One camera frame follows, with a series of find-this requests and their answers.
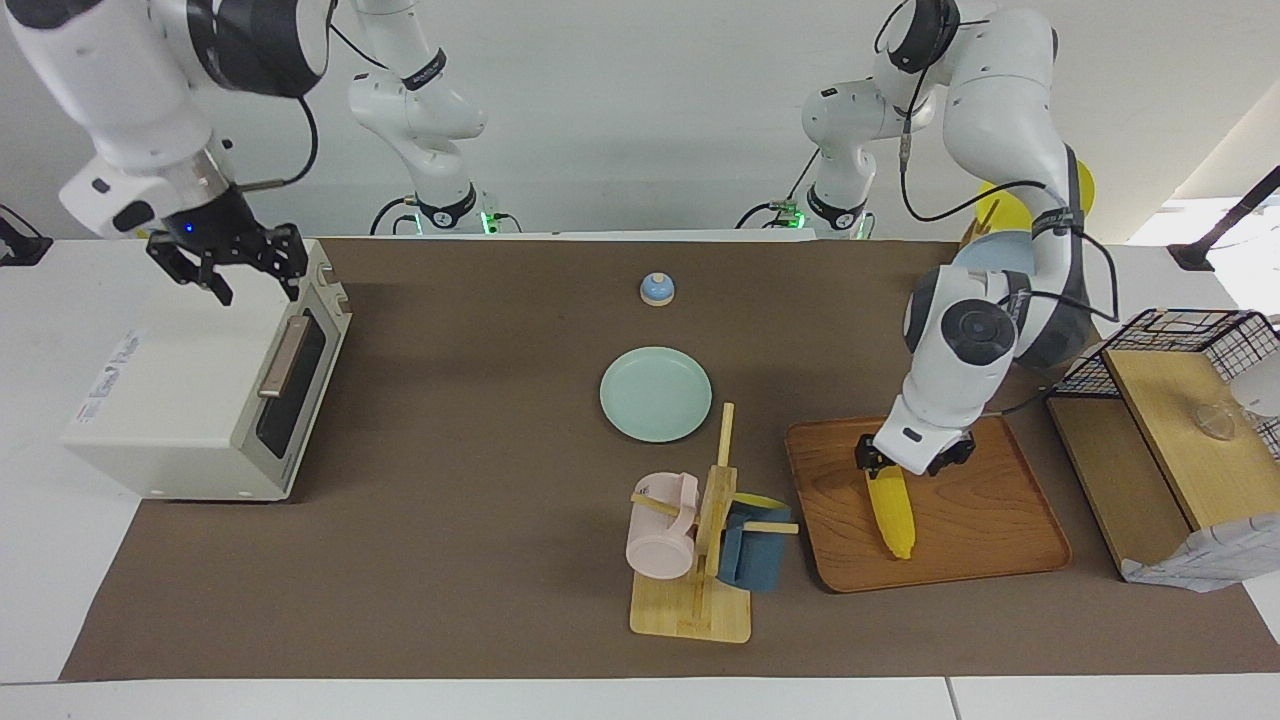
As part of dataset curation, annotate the dark blue mug yellow inside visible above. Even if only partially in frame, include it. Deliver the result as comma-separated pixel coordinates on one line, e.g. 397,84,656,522
718,492,793,591

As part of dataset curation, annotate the black stand bracket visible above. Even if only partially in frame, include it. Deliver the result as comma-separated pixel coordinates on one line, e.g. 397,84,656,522
1168,165,1280,273
0,205,53,267

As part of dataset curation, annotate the glass oven door with handle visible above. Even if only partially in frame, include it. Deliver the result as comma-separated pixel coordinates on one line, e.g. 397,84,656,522
235,285,353,499

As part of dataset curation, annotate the pink mug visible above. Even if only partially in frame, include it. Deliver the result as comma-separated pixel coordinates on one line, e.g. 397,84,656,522
626,473,701,579

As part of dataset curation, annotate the wooden dish rack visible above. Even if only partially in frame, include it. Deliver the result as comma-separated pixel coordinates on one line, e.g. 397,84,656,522
958,195,1006,251

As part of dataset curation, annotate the black wire basket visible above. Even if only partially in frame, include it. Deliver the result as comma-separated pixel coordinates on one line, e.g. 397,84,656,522
1055,308,1280,463

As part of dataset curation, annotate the black base cable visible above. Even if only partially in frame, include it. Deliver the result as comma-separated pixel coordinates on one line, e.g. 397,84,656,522
735,150,816,231
370,195,421,236

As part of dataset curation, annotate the wooden shelf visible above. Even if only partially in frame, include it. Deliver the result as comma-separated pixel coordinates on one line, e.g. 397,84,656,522
1045,345,1280,581

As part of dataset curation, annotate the yellow plate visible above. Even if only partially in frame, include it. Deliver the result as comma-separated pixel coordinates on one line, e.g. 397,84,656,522
975,158,1097,239

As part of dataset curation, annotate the clear glass cup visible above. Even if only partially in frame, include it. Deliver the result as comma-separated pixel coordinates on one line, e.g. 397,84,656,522
1188,400,1243,443

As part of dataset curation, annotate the brown wooden tray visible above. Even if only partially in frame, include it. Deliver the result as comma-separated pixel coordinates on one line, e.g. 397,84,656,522
785,415,1073,594

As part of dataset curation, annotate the pale green plate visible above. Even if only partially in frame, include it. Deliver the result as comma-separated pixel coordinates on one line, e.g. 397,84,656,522
599,346,714,444

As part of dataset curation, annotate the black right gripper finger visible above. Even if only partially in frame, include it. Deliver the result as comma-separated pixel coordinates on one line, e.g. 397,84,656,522
250,222,308,303
147,235,236,307

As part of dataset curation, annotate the brown table mat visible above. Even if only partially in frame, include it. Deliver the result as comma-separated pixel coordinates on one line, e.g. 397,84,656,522
60,237,1280,681

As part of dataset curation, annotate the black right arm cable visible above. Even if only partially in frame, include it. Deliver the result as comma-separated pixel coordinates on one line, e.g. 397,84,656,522
228,95,321,191

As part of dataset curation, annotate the wooden mug tree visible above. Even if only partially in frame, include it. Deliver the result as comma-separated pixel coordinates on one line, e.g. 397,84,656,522
630,402,801,644

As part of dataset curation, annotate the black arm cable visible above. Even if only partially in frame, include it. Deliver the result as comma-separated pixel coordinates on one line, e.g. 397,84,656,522
873,0,1121,336
228,95,321,191

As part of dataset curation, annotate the light blue plate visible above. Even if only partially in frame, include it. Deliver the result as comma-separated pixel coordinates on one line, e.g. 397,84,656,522
950,230,1041,301

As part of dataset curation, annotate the white toaster oven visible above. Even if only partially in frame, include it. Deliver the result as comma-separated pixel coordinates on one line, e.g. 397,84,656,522
62,238,353,502

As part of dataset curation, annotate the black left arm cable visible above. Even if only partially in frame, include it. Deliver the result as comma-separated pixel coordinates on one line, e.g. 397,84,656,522
873,0,1121,336

